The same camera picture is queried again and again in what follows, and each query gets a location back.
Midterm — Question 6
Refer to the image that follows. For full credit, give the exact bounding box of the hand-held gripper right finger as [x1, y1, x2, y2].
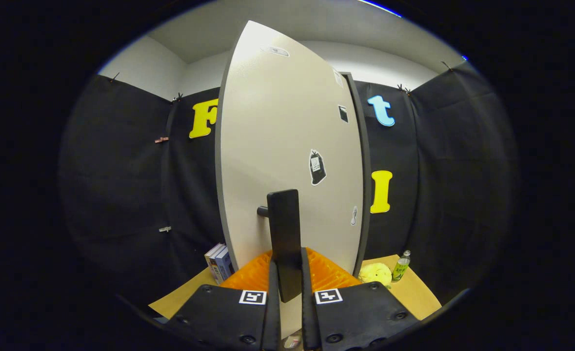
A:
[300, 247, 420, 351]

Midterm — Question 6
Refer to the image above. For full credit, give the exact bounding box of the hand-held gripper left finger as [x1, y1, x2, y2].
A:
[165, 250, 282, 351]

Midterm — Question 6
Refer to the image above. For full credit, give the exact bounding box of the black cabinet door handle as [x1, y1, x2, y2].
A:
[257, 189, 303, 303]

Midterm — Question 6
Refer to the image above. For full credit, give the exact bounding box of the dark grey shoe cabinet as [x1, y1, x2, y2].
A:
[341, 72, 373, 278]

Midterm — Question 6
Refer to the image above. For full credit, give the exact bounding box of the beige shoe cabinet door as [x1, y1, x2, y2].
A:
[215, 20, 365, 339]

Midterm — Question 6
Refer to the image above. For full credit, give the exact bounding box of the row of books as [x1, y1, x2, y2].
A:
[204, 243, 235, 285]

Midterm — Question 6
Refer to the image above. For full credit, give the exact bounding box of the yellow plush toy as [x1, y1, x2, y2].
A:
[358, 262, 393, 287]

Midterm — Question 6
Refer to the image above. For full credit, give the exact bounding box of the green drink bottle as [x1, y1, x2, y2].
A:
[391, 250, 411, 283]

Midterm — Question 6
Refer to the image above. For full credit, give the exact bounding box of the black backdrop cloth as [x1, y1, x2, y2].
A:
[58, 61, 519, 305]

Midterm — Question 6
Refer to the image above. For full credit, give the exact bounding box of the long ceiling light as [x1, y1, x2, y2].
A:
[358, 0, 402, 19]

